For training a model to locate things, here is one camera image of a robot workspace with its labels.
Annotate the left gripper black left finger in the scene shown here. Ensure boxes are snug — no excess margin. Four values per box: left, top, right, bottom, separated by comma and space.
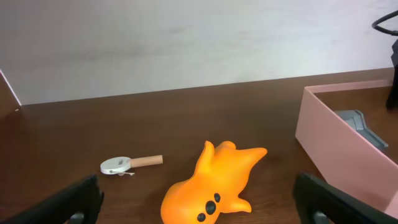
3, 174, 104, 224

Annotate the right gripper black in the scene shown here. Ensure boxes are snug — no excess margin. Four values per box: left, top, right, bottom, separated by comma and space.
386, 40, 398, 110

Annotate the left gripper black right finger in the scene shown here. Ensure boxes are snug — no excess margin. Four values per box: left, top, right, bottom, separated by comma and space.
293, 173, 397, 224

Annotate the grey yellow toy car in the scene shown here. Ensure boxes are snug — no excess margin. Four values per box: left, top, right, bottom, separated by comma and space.
335, 110, 389, 151

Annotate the pink cardboard box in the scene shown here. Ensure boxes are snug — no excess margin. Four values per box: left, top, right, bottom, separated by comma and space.
295, 80, 397, 217

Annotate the orange rubber toy animal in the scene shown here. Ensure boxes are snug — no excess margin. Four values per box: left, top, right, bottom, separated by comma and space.
160, 141, 267, 224

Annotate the white disc with wooden handle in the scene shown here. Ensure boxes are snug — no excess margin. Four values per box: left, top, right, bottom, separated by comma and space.
100, 155, 163, 175

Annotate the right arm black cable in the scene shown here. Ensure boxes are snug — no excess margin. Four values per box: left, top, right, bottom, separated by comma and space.
371, 10, 398, 37

